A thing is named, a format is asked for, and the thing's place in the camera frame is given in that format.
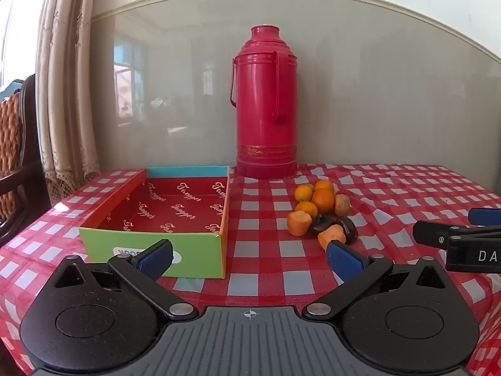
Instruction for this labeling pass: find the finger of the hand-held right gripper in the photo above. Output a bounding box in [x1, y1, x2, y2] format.
[413, 220, 501, 250]
[467, 208, 501, 227]

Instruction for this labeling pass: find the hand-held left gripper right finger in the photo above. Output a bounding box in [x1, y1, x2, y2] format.
[302, 241, 449, 324]

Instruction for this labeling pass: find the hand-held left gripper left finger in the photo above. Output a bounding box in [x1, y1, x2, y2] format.
[53, 239, 198, 320]

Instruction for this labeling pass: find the orange tangerine piece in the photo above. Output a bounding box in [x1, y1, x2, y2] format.
[318, 225, 347, 251]

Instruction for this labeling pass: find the dark brown fruit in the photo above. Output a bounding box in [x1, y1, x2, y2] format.
[333, 216, 358, 243]
[307, 214, 337, 238]

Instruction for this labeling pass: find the spoiled greyish tangerine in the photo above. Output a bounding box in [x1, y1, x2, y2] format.
[334, 194, 351, 217]

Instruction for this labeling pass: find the peeled orange tangerine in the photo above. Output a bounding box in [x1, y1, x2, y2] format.
[287, 211, 313, 237]

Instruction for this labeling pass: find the large orange tangerine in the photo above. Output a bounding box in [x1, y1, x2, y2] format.
[312, 188, 336, 214]

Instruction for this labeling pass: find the colourful cardboard box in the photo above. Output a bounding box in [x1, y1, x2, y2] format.
[78, 165, 231, 279]

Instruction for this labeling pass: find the red checkered tablecloth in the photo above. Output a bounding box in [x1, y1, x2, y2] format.
[0, 163, 501, 376]

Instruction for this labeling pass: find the dark wooden chair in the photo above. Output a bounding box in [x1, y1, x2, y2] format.
[0, 74, 53, 248]

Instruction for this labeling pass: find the red thermos flask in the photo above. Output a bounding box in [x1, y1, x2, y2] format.
[229, 24, 299, 181]

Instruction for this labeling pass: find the orange woven chair cushion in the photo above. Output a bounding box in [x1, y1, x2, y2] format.
[0, 93, 23, 221]

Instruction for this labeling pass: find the beige lace curtain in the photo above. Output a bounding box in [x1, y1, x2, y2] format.
[23, 0, 103, 201]

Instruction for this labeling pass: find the window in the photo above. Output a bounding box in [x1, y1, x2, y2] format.
[0, 0, 55, 89]

